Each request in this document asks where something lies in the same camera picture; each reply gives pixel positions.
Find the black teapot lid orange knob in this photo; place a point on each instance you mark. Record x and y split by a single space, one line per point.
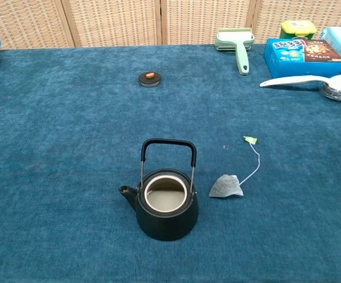
144 80

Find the green lint roller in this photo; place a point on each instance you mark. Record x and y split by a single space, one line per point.
241 56

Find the yellow lid green container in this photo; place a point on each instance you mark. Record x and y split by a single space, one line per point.
298 28

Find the blue table cloth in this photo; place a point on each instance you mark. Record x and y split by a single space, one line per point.
55 147

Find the black cast iron teapot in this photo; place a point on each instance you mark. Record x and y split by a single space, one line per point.
167 224

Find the woven bamboo folding screen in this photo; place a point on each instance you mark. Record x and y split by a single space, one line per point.
114 20

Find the blue cookie box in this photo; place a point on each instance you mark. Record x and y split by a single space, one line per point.
291 60

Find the tea bag with green tag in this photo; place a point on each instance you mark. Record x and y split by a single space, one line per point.
226 187

